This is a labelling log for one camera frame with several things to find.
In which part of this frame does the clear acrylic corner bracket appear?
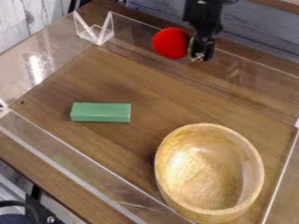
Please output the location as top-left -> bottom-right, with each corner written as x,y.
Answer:
72,11 -> 115,46

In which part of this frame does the clear acrylic tray wall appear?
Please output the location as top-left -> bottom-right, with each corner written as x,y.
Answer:
0,4 -> 299,224

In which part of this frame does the red plush strawberry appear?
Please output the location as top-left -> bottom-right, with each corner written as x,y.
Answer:
152,27 -> 191,60

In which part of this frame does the wooden bowl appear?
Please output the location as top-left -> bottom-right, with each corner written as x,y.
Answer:
154,123 -> 266,224

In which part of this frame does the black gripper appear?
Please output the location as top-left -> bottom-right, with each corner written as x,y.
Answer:
182,0 -> 225,61

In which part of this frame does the black cable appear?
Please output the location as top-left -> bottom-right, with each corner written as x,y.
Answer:
0,199 -> 39,224

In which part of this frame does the black clamp bracket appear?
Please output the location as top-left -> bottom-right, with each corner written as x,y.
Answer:
26,185 -> 66,224

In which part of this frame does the green rectangular block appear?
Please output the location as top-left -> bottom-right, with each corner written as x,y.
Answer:
70,102 -> 131,123

